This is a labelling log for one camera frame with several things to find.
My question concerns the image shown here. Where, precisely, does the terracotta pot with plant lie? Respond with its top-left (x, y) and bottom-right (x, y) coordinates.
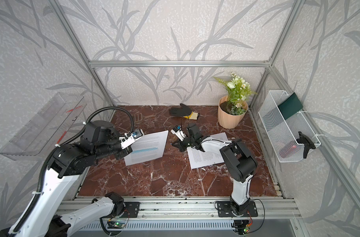
top-left (214, 72), bottom-right (256, 129)

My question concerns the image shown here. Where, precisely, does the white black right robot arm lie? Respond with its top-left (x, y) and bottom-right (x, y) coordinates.
top-left (171, 123), bottom-right (258, 217)

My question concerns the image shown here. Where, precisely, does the right circuit board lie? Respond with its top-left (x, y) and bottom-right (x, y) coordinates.
top-left (231, 220), bottom-right (252, 236)

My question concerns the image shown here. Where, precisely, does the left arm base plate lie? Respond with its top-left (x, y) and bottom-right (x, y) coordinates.
top-left (116, 201), bottom-right (140, 218)

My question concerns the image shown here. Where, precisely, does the black clamp on basket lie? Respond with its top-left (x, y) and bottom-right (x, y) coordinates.
top-left (296, 131), bottom-right (316, 159)

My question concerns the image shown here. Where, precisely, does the circuit board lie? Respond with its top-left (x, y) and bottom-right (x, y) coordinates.
top-left (107, 220), bottom-right (126, 229)
top-left (231, 220), bottom-right (252, 236)

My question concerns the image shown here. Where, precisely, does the left circuit board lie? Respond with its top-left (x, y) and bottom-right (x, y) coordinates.
top-left (107, 220), bottom-right (126, 229)

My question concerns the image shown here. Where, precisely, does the plain printed paper document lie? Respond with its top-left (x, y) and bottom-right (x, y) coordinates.
top-left (187, 147), bottom-right (224, 169)

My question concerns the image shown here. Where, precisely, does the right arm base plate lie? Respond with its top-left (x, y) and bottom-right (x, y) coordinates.
top-left (214, 200), bottom-right (258, 217)

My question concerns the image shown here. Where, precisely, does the document with blue highlight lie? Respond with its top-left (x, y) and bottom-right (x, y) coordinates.
top-left (124, 131), bottom-right (168, 166)

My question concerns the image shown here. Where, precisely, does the black yellow work glove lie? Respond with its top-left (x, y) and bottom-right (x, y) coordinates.
top-left (169, 103), bottom-right (200, 120)

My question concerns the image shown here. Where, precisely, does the left black corrugated cable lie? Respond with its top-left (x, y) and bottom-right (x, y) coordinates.
top-left (12, 106), bottom-right (135, 235)

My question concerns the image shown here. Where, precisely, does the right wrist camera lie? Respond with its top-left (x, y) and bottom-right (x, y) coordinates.
top-left (171, 125), bottom-right (186, 141)

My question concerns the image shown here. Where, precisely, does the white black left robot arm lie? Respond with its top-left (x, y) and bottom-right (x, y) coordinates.
top-left (0, 120), bottom-right (144, 237)

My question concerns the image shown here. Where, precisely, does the white wire mesh basket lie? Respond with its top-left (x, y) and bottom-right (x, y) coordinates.
top-left (258, 90), bottom-right (321, 163)

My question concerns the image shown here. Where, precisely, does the clear acrylic wall shelf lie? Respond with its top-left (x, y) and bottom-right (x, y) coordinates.
top-left (0, 92), bottom-right (87, 161)

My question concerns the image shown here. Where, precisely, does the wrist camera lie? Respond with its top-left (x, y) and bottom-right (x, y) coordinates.
top-left (119, 128), bottom-right (144, 149)
top-left (171, 125), bottom-right (186, 141)

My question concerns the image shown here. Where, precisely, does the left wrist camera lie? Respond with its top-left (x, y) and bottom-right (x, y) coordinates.
top-left (119, 128), bottom-right (144, 149)

